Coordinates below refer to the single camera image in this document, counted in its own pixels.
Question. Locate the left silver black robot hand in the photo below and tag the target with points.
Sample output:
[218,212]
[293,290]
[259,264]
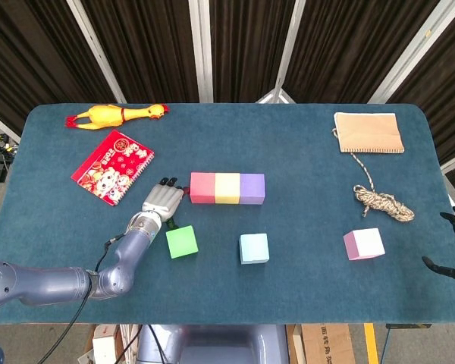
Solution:
[161,199]

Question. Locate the red foam cube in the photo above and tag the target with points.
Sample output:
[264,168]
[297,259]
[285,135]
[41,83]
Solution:
[203,187]

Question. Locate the green foam cube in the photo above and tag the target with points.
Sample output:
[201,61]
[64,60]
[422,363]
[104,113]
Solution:
[182,242]

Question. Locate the yellow foam cube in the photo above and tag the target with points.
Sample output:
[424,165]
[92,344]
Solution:
[227,188]

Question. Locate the purple foam cube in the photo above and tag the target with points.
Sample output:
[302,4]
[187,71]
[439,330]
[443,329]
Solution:
[252,189]

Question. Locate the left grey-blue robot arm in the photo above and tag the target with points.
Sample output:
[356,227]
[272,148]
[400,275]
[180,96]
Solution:
[60,282]

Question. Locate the red spiral notebook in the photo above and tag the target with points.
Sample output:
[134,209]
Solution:
[112,168]

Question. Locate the yellow rubber chicken toy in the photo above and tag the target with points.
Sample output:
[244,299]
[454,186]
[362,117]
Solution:
[102,117]

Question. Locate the pink and white foam cube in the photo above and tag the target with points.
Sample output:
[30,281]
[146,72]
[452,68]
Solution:
[366,244]

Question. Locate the light blue foam cube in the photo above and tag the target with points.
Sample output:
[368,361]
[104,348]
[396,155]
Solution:
[254,248]

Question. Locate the dark brown curtain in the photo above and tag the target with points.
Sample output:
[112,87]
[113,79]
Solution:
[155,49]

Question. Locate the grey-blue robot torso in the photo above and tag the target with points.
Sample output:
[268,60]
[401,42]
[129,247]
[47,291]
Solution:
[220,345]

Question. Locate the white cardboard box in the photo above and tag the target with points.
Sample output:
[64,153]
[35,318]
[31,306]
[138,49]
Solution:
[104,347]

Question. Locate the brown kraft spiral notebook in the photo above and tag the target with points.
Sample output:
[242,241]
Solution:
[368,132]

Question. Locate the brown cardboard box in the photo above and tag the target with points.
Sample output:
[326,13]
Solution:
[328,345]

